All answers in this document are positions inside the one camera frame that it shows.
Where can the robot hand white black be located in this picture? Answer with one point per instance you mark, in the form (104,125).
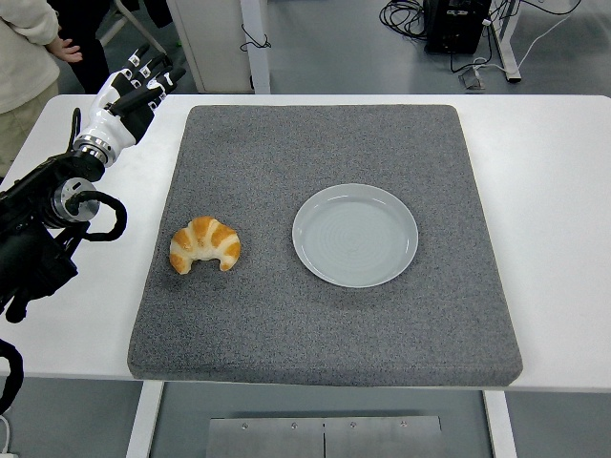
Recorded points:
(107,126)

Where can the person's hand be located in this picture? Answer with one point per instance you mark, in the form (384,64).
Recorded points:
(67,50)

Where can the croissant bread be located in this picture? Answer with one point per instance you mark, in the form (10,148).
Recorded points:
(205,238)

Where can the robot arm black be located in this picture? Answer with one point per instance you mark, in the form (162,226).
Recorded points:
(28,229)

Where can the light grey round plate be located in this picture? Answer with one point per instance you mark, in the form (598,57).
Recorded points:
(355,236)

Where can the grey metal plate with screws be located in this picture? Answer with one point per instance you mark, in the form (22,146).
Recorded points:
(324,436)

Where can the white office chair base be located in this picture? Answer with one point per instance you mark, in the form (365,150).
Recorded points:
(129,24)

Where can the black cloth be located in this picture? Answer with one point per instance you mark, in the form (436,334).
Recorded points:
(160,12)

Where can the white cabinet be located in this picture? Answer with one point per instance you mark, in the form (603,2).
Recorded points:
(210,43)

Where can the grey speckled mat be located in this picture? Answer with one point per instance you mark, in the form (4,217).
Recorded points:
(310,324)

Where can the white table leg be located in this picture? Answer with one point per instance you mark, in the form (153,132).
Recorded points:
(501,424)
(143,420)

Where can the black computer case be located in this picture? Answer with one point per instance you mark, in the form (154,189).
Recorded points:
(453,28)

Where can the clear plastic holder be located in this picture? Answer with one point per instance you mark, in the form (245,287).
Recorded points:
(472,78)

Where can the white desk leg with foot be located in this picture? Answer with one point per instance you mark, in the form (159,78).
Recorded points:
(508,47)

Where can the white desk post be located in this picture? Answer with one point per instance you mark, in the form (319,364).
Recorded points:
(258,67)

